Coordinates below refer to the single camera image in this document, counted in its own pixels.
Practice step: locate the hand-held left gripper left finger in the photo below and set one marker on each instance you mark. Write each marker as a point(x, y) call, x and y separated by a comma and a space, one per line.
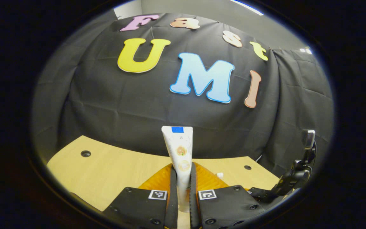
point(138, 206)

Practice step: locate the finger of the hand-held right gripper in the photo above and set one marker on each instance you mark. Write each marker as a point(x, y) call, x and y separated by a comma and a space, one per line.
point(264, 194)

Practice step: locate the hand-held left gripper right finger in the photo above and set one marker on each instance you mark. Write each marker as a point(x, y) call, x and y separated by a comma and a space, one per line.
point(227, 206)

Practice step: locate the white toothpaste tube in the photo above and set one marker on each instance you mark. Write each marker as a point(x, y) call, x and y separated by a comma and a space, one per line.
point(179, 143)

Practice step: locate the wooden desktop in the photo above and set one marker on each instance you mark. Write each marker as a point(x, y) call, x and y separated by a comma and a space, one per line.
point(106, 171)

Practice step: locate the black backdrop cloth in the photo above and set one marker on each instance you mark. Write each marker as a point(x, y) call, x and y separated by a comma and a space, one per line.
point(138, 105)

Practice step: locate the small ceiling light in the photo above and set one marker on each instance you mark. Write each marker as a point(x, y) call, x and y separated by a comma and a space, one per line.
point(306, 50)

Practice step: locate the long ceiling light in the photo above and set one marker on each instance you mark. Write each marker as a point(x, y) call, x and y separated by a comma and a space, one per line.
point(249, 8)

